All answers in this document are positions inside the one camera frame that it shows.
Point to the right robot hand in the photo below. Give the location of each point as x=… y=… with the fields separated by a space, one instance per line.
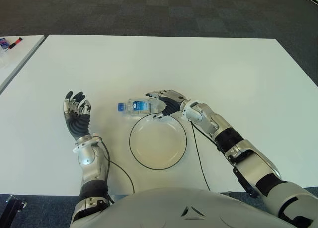
x=171 y=101

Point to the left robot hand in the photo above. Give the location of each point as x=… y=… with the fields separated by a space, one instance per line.
x=77 y=121

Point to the clear water bottle blue cap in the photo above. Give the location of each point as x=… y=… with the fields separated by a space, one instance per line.
x=139 y=106

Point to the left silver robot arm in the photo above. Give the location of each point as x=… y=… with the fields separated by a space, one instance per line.
x=92 y=161

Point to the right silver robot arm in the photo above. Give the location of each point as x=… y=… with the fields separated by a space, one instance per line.
x=248 y=161

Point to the white plate black rim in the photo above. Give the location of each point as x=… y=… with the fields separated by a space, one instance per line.
x=156 y=143

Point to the white side table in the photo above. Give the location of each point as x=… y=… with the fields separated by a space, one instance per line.
x=20 y=57

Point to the red marker pen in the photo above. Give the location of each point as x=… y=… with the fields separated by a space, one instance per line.
x=15 y=43

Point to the blue white small pack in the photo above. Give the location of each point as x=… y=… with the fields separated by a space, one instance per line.
x=4 y=43

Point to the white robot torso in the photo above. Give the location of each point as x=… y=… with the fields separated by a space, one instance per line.
x=174 y=209

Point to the black metal stand frame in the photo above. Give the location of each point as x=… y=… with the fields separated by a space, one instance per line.
x=15 y=209

